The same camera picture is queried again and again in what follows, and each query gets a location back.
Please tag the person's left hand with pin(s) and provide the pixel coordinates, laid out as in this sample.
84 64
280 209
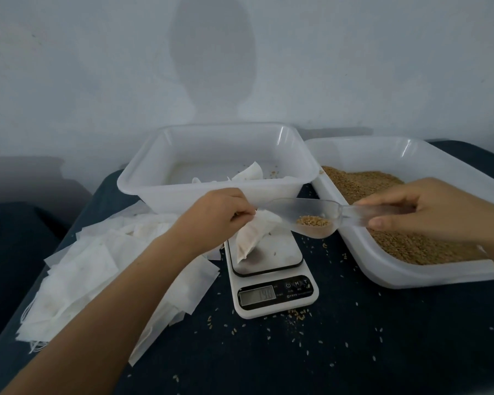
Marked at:
210 219

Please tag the pile of white bags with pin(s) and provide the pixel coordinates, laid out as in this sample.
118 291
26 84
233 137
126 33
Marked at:
82 271

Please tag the brown grain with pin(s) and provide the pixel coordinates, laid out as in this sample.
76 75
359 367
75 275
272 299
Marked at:
420 247

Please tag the dark blue tablecloth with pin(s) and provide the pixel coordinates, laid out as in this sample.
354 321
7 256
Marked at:
379 341
12 267

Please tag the person's right hand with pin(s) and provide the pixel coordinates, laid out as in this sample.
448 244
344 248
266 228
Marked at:
432 208

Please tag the white plastic tub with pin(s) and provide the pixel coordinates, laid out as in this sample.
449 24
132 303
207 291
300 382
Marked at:
181 193

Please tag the white mesh bag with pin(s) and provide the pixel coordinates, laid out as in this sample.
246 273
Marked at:
253 234
210 179

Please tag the white digital kitchen scale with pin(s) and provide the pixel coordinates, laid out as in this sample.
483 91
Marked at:
272 293

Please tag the white tray of grain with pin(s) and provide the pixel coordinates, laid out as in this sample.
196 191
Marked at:
370 271

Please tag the clear plastic scoop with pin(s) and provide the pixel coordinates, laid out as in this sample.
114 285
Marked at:
313 211

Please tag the person's left forearm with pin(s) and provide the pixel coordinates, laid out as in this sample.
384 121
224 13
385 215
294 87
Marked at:
90 333

